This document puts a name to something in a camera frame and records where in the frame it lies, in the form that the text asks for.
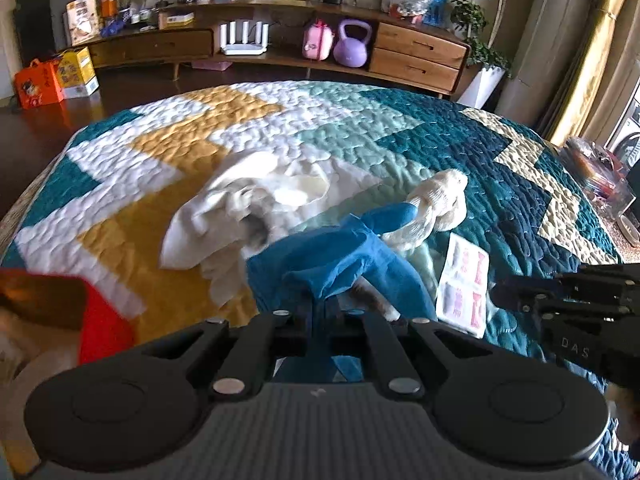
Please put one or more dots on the purple kettlebell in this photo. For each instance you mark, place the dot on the purple kettlebell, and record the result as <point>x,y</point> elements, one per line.
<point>350,51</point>

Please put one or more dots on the red square tin box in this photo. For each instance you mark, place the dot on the red square tin box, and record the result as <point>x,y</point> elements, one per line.
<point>42,312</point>

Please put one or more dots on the pink toy case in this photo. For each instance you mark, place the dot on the pink toy case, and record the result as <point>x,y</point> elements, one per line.
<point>318,41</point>

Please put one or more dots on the orange gift bag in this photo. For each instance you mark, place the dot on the orange gift bag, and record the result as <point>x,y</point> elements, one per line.
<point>37,85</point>

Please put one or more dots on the white crumpled cloth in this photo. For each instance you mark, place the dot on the white crumpled cloth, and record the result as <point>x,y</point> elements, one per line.
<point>253,199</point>

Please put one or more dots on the cream knitted sock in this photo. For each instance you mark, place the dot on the cream knitted sock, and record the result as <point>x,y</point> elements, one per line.
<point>440,201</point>

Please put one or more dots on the black mini fridge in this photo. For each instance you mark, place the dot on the black mini fridge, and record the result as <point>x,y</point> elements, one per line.
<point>40,28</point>

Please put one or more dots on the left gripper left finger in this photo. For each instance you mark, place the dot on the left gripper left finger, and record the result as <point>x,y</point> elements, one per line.
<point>253,358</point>

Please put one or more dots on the quilted zigzag blanket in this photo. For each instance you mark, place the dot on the quilted zigzag blanket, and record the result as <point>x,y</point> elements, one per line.
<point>497,407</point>

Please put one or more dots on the white wifi router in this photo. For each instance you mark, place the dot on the white wifi router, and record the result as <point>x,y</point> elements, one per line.
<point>243,38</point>

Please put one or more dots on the yellow cardboard box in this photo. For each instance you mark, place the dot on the yellow cardboard box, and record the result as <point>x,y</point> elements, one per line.
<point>76,75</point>

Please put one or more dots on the wooden tv console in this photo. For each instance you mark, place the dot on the wooden tv console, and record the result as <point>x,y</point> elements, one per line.
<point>420,56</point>

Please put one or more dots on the tall green potted plant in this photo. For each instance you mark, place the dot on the tall green potted plant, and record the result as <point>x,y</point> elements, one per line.
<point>468,17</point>

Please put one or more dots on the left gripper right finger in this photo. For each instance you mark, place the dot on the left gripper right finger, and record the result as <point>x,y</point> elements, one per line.
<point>368,337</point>

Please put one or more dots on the white product box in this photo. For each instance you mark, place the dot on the white product box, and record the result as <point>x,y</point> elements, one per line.
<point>83,21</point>

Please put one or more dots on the blue rubber glove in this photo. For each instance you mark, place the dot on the blue rubber glove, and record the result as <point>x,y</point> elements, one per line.
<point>303,271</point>

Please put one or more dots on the pink wet wipe packets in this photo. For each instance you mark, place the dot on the pink wet wipe packets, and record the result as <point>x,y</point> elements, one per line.
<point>461,299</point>

